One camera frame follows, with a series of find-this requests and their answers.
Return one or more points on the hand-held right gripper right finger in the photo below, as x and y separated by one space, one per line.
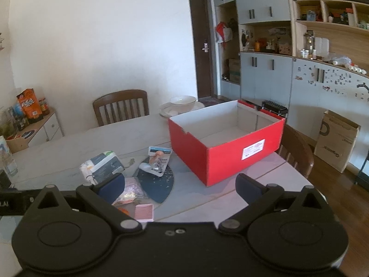
249 189

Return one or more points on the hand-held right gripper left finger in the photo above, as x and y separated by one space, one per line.
111 186

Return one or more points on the clear bag of pink sachets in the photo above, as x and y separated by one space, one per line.
131 192

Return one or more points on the small orange object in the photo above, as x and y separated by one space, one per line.
123 211

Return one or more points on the red cardboard box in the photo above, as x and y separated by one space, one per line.
227 153

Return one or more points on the pink sachet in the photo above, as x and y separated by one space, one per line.
144 212

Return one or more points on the clear packet of metal bits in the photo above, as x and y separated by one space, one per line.
152 169

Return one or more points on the white marble desktop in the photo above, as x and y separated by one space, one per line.
86 141

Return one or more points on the white grey carton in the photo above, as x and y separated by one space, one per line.
103 164

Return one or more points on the clear water bottle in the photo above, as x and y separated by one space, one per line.
8 158

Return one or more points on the dark blue fan-shaped mat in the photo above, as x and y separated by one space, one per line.
157 186

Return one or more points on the blister pack with orange item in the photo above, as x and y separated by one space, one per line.
160 154

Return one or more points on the wooden round-back chair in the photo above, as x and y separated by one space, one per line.
297 150

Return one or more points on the small white side cabinet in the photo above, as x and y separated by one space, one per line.
43 131

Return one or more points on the wooden slat-back chair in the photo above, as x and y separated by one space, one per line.
121 106

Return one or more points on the black slatted rack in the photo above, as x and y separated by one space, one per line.
275 108

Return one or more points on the white plate gold rim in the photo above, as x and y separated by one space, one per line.
173 110
167 116

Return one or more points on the red patterned rug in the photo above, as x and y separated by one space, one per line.
213 101

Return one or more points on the brown cardboard carton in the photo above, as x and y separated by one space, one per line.
335 141

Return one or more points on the orange snack bag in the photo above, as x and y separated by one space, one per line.
30 105

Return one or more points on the red lidded jar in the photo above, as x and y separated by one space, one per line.
44 106

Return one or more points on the white bowl gold rim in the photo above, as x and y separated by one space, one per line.
183 100

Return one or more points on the white sideboard with stickers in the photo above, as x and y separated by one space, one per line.
323 98

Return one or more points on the stacked cardboard boxes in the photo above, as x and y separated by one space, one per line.
234 70

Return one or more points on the orange bottle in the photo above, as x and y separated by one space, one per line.
257 46

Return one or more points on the patterned tissue box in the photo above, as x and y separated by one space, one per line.
284 49

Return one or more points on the silver door lock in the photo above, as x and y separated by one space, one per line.
206 46

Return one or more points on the dark brown door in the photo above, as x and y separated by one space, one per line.
201 46

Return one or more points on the tall glass jar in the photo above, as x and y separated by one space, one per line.
309 44

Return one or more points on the clear plastic bag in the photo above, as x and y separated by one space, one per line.
338 59

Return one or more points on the red and white hanging bag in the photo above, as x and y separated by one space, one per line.
224 33

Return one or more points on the white plastic container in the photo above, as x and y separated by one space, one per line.
322 47

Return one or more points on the row of small white bottles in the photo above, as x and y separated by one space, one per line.
354 67

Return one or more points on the dark hanging bag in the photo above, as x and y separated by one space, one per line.
233 24

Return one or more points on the grey white cabinet unit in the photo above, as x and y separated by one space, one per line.
261 3

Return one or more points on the wooden wall shelf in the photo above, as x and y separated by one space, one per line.
340 39

